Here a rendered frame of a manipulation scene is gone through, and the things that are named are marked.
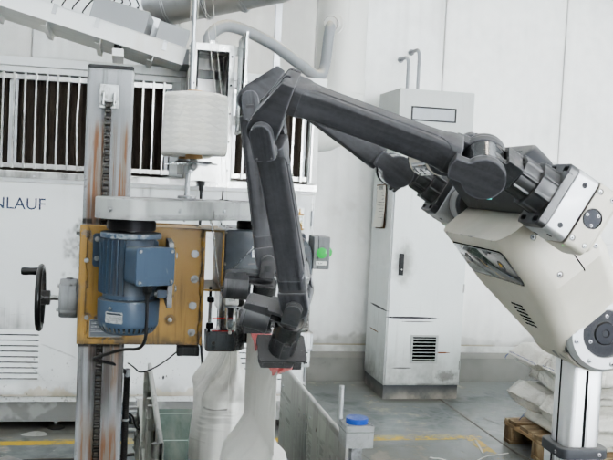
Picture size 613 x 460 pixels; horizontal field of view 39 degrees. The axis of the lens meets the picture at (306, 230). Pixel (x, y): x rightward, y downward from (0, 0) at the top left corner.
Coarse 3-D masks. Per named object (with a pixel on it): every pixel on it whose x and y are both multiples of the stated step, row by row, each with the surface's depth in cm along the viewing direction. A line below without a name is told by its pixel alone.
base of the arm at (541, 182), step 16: (528, 160) 148; (528, 176) 147; (544, 176) 147; (560, 176) 149; (576, 176) 147; (512, 192) 149; (528, 192) 148; (544, 192) 147; (560, 192) 147; (528, 208) 149; (544, 208) 148; (528, 224) 151; (544, 224) 147
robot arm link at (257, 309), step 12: (252, 300) 174; (264, 300) 175; (276, 300) 176; (252, 312) 175; (264, 312) 174; (276, 312) 173; (288, 312) 169; (300, 312) 169; (240, 324) 176; (252, 324) 175; (264, 324) 175; (288, 324) 172
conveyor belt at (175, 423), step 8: (160, 416) 398; (168, 416) 399; (176, 416) 400; (184, 416) 400; (168, 424) 386; (176, 424) 386; (184, 424) 387; (168, 432) 375; (176, 432) 375; (184, 432) 376; (168, 440) 363; (176, 440) 364; (184, 440) 364; (168, 448) 352; (176, 448) 353; (184, 448) 353; (168, 456) 342; (176, 456) 342; (184, 456) 343
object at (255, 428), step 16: (256, 352) 218; (256, 368) 217; (256, 384) 216; (272, 384) 192; (256, 400) 215; (272, 400) 191; (256, 416) 214; (272, 416) 190; (240, 432) 217; (256, 432) 208; (272, 432) 189; (224, 448) 219; (240, 448) 207; (256, 448) 199; (272, 448) 189
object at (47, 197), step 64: (0, 64) 476; (64, 64) 480; (128, 64) 487; (0, 128) 487; (64, 128) 493; (0, 192) 481; (64, 192) 487; (192, 192) 502; (0, 256) 483; (64, 256) 490; (0, 320) 485; (64, 320) 492; (0, 384) 487; (64, 384) 494; (192, 384) 509
